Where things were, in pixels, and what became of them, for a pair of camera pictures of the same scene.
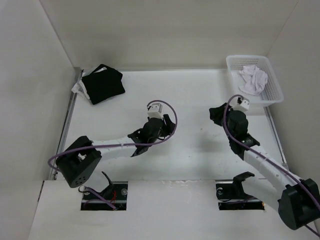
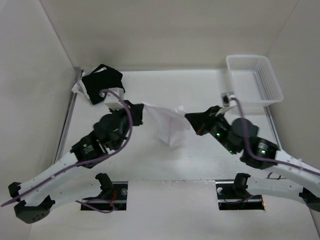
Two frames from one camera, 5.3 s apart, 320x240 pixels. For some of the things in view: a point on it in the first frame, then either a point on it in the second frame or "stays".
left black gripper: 168,127 → 136,111
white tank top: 255,80 → 171,125
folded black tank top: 103,83 stays
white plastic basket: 272,93 stays
